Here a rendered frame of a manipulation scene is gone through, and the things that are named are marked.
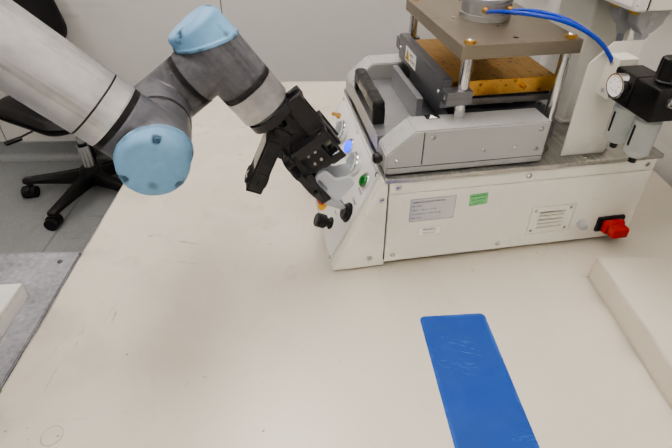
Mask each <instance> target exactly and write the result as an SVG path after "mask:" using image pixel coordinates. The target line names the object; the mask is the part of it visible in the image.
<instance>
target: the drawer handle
mask: <svg viewBox="0 0 672 448"><path fill-rule="evenodd" d="M354 89H355V90H361V92H362V94H363V96H364V98H365V100H366V102H367V104H368V106H369V108H370V110H371V123H372V124H373V125H375V124H384V119H385V101H384V100H383V98H382V96H381V95H380V93H379V91H378V90H377V88H376V86H375V84H374V83H373V81H372V79H371V78H370V76H369V74H368V73H367V71H366V69H365V68H357V69H356V70H355V75H354Z"/></svg>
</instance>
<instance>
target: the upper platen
mask: <svg viewBox="0 0 672 448"><path fill-rule="evenodd" d="M416 41H417V42H418V43H419V44H420V45H421V46H422V48H423V49H424V50H425V51H426V52H427V53H428V54H429V55H430V56H431V57H432V58H433V59H434V60H435V61H436V62H437V63H438V64H439V65H440V66H441V67H442V68H443V70H444V71H445V72H446V73H447V74H448V75H449V76H450V77H451V78H452V79H453V83H452V87H458V81H459V74H460V67H461V61H462V60H460V59H459V58H458V57H457V56H456V55H455V54H453V53H452V52H451V51H450V50H449V49H448V48H447V47H446V46H445V45H444V44H443V43H442V42H441V41H439V40H438V39H418V40H416ZM554 75H555V74H554V73H552V72H551V71H549V70H548V69H546V68H545V67H544V66H542V65H541V64H539V63H538V62H536V61H535V60H533V59H532V58H531V57H529V56H520V57H503V58H487V59H473V65H472V71H471V77H470V83H469V88H470V89H471V90H472V91H473V97H472V103H471V105H480V104H494V103H507V102H521V101H535V100H548V97H549V94H550V90H551V86H552V82H553V79H554Z"/></svg>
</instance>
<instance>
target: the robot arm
mask: <svg viewBox="0 0 672 448"><path fill-rule="evenodd" d="M168 42H169V44H170V45H171V46H172V48H173V51H174V52H173V53H172V54H171V56H169V57H168V58H167V59H166V60H165V61H164V62H162V63H161V64H160V65H159V66H158V67H156V68H155V69H154V70H153V71H152V72H151V73H149V74H148V75H147V76H146V77H145V78H143V79H142V80H141V81H140V82H139V83H137V84H136V85H135V86H134V87H133V86H131V85H130V84H129V83H127V82H126V81H124V80H123V79H122V78H120V77H119V76H117V75H116V74H115V73H113V72H112V71H110V70H109V69H108V68H106V67H105V66H103V65H102V64H101V63H99V62H98V61H96V60H95V59H94V58H92V57H91V56H89V55H88V54H87V53H85V52H84V51H82V50H81V49H80V48H78V47H77V46H75V45H74V44H73V43H71V42H70V41H68V40H67V39H66V38H64V37H63V36H61V35H60V34H59V33H57V32H56V31H55V30H53V29H52V28H50V27H49V26H48V25H46V24H45V23H43V22H42V21H41V20H39V19H38V18H36V17H35V16H34V15H32V14H31V13H29V12H28V11H27V10H25V9H24V8H22V7H21V6H20V5H18V4H17V3H15V2H14V1H13V0H0V90H1V91H3V92H4V93H6V94H7V95H9V96H11V97H12V98H14V99H16V100H17V101H19V102H21V103H22V104H24V105H25V106H27V107H29V108H30V109H32V110H34V111H35V112H37V113H39V114H40V115H42V116H44V117H45V118H47V119H48V120H50V121H52V122H53V123H55V124H57V125H58V126H60V127H62V128H63V129H65V130H66V131H68V132H70V133H71V134H73V135H75V136H76V137H78V138H80V139H81V140H83V141H85V142H86V143H88V144H89V145H91V146H93V147H95V148H96V149H98V150H99V151H101V152H102V153H104V154H106V155H107V156H109V157H110V158H112V159H113V162H114V166H115V171H116V173H117V175H118V177H119V178H120V180H121V181H122V183H123V184H124V185H125V186H127V187H128V188H129V189H131V190H133V191H135V192H137V193H140V194H144V195H151V196H156V195H163V194H167V193H170V192H172V191H174V190H176V189H177V188H178V187H180V186H181V185H183V184H184V182H185V180H186V179H187V177H188V175H189V172H190V167H191V162H192V159H193V154H194V149H193V144H192V117H193V116H194V115H196V114H197V113H198V112H199V111H201V110H202V109H203V108H204V107H205V106H207V105H208V104H209V103H210V102H212V101H213V99H214V98H215V97H217V96H219V97H220V99H221V100H222V101H223V102H224V103H225V104H226V105H227V106H228V107H229V108H230V109H231V110H232V111H233V112H234V113H235V114H236V115H237V116H238V117H239V118H240V120H241V121H242V122H243V123H244V124H245V125H247V126H249V127H250V128H251V129H252V130H253V131H254V132H255V133H256V134H263V136H262V138H261V141H260V143H259V146H258V148H257V150H256V153H255V155H254V158H253V160H252V163H251V165H249V166H248V168H247V171H246V173H245V179H244V183H246V191H249V192H252V193H256V194H260V195H261V194H262V192H263V190H264V188H266V186H267V184H268V181H269V178H270V174H271V171H272V169H273V167H274V164H275V162H276V160H277V158H279V159H282V162H283V164H284V166H285V168H286V169H287V170H288V171H289V173H291V175H292V176H293V177H294V178H295V179H296V180H297V181H299V182H300V183H301V184H302V185H303V187H304V188H305V189H306V190H307V191H308V192H309V193H310V194H311V195H312V196H313V197H314V198H316V199H317V200H319V201H320V202H321V203H324V204H326V205H328V206H331V207H335V208H338V209H344V208H346V207H345V204H344V202H343V201H342V199H341V198H342V197H343V196H344V195H345V194H346V193H347V192H348V191H349V190H350V189H351V188H352V187H353V186H354V183H355V181H354V179H353V178H352V177H351V176H348V175H349V174H350V167H349V166H348V165H347V164H344V163H343V164H338V165H331V164H332V163H333V164H335V163H337V162H338V161H340V160H341V159H342V158H344V157H345V156H346V154H345V153H344V152H343V150H342V149H341V148H340V147H339V146H338V145H339V144H340V140H339V138H338V136H337V135H338V132H337V131H336V130H335V129H334V127H333V126H332V125H331V124H330V122H329V121H328V120H327V119H326V117H325V116H324V115H323V114H322V112H321V111H320V110H318V111H317V112H316V111H315V110H314V108H313V107H312V106H311V105H310V104H309V102H308V101H307V100H306V99H305V97H304V96H303V92H302V91H301V89H300V88H299V87H298V86H297V85H296V86H294V87H293V88H292V89H290V90H289V91H288V92H286V88H285V87H284V86H283V85H282V84H281V82H280V81H279V80H278V79H277V78H276V76H275V75H274V74H273V73H272V72H271V71H270V69H269V68H268V67H267V66H266V65H265V64H264V62H263V61H262V60H261V59H260V57H259V56H258V55H257V54H256V53H255V51H254V50H253V49H252V48H251V47H250V45H249V44H248V43H247V42H246V41H245V39H244V38H243V37H242V36H241V34H240V33H239V30H238V29H237V28H236V27H234V26H233V25H232V24H231V23H230V22H229V20H228V19H227V18H226V17H225V16H224V15H223V14H222V13H221V12H220V11H219V9H218V8H217V7H215V6H213V5H210V4H205V5H202V6H200V7H198V8H196V9H195V10H193V11H192V12H191V13H190V14H188V15H187V16H186V17H185V18H184V19H183V20H182V21H181V22H180V23H179V24H178V25H176V26H175V28H174V29H173V30H172V31H171V33H170V34H169V36H168ZM325 121H326V122H325ZM329 126H330V127H329ZM338 150H339V152H338V153H336V154H334V153H335V152H337V151H338Z"/></svg>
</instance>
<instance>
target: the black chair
mask: <svg viewBox="0 0 672 448"><path fill-rule="evenodd" d="M13 1H14V2H15V3H17V4H18V5H20V6H21V7H22V8H24V9H25V10H27V11H28V12H29V13H31V14H32V15H34V16H35V17H36V18H38V19H39V20H41V21H42V22H43V23H45V24H46V25H48V26H49V27H50V28H52V29H53V30H55V31H56V32H57V33H59V34H60V35H61V36H63V37H64V38H66V37H67V26H66V23H65V21H64V19H63V17H62V15H61V13H60V11H59V9H58V7H57V5H56V3H55V1H54V0H13ZM0 120H2V121H5V122H8V123H11V124H14V125H16V126H19V127H22V128H25V129H28V130H31V131H30V132H28V133H26V134H24V135H22V136H20V137H16V138H13V139H11V140H8V141H5V142H3V143H4V145H6V146H9V145H12V144H14V143H17V142H19V141H22V140H23V139H22V138H23V137H25V136H27V135H29V134H31V133H33V132H37V133H39V134H42V135H45V136H51V137H57V136H65V135H69V134H71V133H70V132H68V131H66V130H65V129H63V128H62V127H60V126H58V125H57V124H55V123H53V122H52V121H50V120H48V119H47V118H45V117H44V116H42V115H40V114H39V113H37V112H35V111H34V110H32V109H30V108H29V107H27V106H25V105H24V104H22V103H21V102H19V101H17V100H16V99H14V98H12V97H11V96H9V95H8V96H5V97H3V98H1V99H0ZM76 139H77V142H78V143H77V145H76V147H77V150H78V153H79V156H80V159H81V161H82V164H83V165H82V166H81V167H80V168H76V169H70V170H65V171H59V172H53V173H47V174H41V175H34V176H27V177H24V178H23V179H22V183H23V184H26V186H23V187H22V188H21V195H22V197H23V198H29V197H39V195H40V188H39V187H38V186H34V185H33V184H72V185H71V186H70V187H69V188H68V189H67V191H66V192H65V193H64V194H63V195H62V196H61V197H60V198H59V200H58V201H57V202H56V203H55V204H54V205H53V206H52V207H51V208H50V209H49V210H48V211H47V217H46V219H45V222H44V227H45V228H46V229H47V230H50V231H55V230H56V229H57V228H58V227H59V225H60V224H61V223H62V222H63V220H64V218H63V217H62V215H60V214H59V213H60V212H61V211H62V210H64V209H65V208H66V207H67V206H69V205H70V204H71V203H72V202H74V201H75V200H76V199H78V198H79V197H80V196H81V195H83V194H84V193H85V192H87V191H88V190H89V189H91V188H92V187H93V186H100V187H104V188H108V189H112V190H115V191H119V190H120V189H121V187H122V185H123V183H122V181H121V180H120V179H117V178H116V177H114V176H113V175H115V174H117V173H116V171H115V166H114V162H113V161H109V162H104V163H100V164H99V163H97V160H96V157H97V155H96V153H95V152H94V148H93V146H91V145H88V143H86V142H85V141H83V140H81V139H80V138H78V137H76Z"/></svg>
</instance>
